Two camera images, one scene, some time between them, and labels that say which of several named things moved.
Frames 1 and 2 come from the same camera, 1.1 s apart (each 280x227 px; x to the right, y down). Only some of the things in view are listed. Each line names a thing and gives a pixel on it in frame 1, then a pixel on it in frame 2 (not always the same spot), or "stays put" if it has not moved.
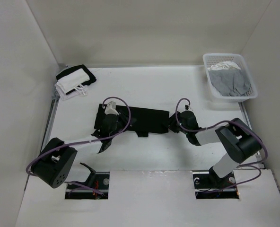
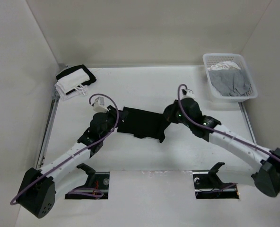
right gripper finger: [174, 125] → [173, 113]
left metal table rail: [54, 106] stays put
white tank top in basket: [223, 65] stays put
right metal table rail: [257, 153] stays put
